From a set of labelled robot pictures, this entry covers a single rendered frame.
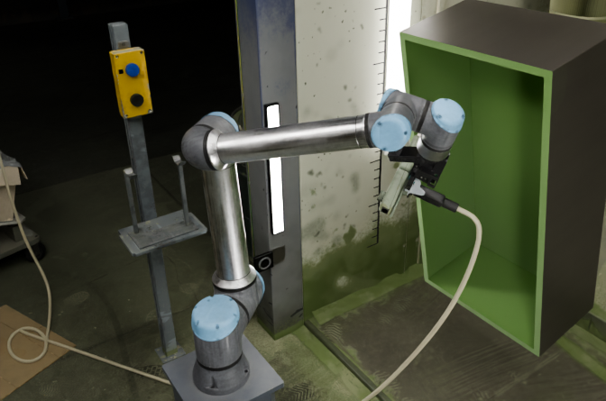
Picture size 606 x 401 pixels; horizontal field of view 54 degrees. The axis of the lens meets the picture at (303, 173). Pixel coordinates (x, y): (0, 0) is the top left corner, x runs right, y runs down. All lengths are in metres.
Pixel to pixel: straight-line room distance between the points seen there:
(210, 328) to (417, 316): 1.60
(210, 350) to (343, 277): 1.40
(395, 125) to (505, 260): 1.57
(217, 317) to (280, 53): 1.12
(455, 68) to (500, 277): 0.97
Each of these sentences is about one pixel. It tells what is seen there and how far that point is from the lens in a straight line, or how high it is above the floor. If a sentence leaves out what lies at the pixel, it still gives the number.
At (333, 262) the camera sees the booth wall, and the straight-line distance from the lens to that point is 3.12.
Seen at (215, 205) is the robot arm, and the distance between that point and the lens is 1.87.
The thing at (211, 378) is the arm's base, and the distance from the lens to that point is 2.04.
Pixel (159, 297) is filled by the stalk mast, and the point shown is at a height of 0.37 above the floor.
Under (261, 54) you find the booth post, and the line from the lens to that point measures 2.44.
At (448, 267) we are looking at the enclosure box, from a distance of 2.88.
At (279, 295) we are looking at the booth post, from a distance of 3.01.
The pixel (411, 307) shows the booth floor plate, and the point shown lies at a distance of 3.33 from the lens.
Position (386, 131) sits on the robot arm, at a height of 1.57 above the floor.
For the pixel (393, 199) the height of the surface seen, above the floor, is 1.26.
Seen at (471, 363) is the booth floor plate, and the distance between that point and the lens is 3.07.
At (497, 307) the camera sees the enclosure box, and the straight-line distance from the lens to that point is 2.70.
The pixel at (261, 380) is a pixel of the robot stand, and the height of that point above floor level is 0.64.
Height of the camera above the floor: 2.13
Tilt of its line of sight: 27 degrees down
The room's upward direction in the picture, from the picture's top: 1 degrees counter-clockwise
